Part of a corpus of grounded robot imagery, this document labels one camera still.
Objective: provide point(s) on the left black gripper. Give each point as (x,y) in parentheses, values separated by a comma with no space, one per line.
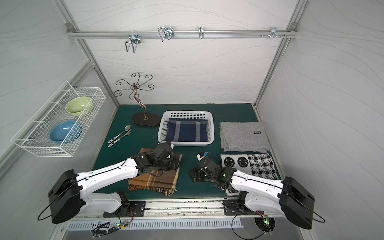
(167,160)

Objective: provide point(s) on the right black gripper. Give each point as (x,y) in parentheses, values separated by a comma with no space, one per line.
(197,174)

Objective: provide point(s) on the brown plaid scarf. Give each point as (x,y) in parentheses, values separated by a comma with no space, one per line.
(163,182)

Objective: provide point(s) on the navy blue plaid scarf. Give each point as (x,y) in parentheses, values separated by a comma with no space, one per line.
(187,130)

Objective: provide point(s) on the white plastic basket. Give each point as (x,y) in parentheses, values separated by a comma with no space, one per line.
(191,115)

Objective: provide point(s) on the white black smiley scarf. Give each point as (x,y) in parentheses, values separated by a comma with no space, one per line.
(259,165)

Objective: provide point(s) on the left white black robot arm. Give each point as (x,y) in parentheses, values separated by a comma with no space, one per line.
(76,193)

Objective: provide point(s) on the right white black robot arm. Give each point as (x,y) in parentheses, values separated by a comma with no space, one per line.
(232,180)

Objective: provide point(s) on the grey folded scarf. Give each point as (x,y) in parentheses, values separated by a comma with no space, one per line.
(244,137)

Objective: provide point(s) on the bronze scroll jewelry stand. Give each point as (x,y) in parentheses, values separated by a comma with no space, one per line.
(143,118)

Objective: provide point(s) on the green dark table mat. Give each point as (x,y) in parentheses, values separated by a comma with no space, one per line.
(147,137)

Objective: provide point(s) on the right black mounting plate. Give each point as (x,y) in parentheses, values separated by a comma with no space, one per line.
(233,207)

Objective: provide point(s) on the black mounting plate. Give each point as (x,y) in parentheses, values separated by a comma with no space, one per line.
(138,208)
(233,207)

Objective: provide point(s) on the silver spoon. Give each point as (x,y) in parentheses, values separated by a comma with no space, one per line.
(128,127)

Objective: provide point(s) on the silver fork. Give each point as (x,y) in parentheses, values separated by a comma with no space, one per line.
(117,140)

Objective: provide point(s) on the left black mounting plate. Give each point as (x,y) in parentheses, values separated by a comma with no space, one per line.
(138,208)

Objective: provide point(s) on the left wiring bundle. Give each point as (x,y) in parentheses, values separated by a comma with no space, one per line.
(111,226)

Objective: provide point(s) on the white vent grille strip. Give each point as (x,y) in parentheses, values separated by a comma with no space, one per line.
(160,224)

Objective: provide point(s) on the blue ceramic bowl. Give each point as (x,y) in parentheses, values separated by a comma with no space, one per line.
(66,132)

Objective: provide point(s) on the green ceramic bowl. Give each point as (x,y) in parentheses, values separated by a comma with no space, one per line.
(80,106)

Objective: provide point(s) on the double prong metal hook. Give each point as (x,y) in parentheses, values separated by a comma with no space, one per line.
(133,42)

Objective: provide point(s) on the looped metal hook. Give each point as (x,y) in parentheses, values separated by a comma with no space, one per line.
(166,33)

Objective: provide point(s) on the small single metal hook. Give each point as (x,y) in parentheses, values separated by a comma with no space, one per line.
(201,32)

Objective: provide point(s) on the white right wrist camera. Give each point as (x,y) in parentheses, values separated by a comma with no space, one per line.
(202,156)

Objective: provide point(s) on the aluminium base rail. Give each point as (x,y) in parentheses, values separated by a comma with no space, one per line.
(186,207)

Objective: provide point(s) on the white wire wall basket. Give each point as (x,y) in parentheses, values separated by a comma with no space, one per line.
(34,136)

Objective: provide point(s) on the aluminium cross rail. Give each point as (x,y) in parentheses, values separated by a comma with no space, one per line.
(154,35)

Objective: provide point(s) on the right metal bracket hook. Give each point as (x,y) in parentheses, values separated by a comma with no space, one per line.
(273,35)

